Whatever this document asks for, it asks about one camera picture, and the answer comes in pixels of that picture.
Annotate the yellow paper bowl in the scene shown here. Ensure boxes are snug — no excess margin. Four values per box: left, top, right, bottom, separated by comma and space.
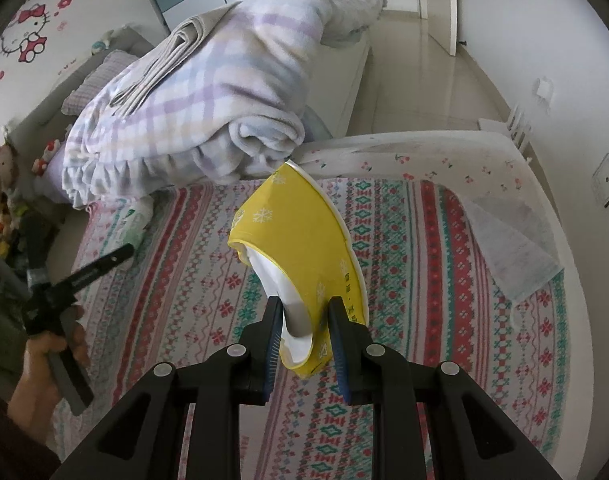
228, 162, 369, 378

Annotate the person's left hand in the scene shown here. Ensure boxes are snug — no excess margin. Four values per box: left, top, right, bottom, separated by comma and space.
7, 332, 68, 445

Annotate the red white plush toy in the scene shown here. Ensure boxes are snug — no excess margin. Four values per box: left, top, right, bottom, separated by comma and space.
32, 139, 62, 176

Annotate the patterned red bed mat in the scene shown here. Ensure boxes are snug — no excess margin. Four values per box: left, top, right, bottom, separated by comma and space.
55, 179, 568, 479

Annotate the white tissue sheet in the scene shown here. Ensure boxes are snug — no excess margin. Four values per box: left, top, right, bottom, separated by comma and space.
459, 196, 563, 304

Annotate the checked pillow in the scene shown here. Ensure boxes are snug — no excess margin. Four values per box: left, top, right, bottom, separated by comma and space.
60, 50, 138, 116

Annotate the checked purple white blanket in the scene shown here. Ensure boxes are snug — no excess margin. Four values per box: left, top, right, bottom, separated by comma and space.
62, 0, 387, 208

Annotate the hello kitty wall sticker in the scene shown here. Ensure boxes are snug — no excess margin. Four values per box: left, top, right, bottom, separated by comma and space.
0, 0, 74, 81

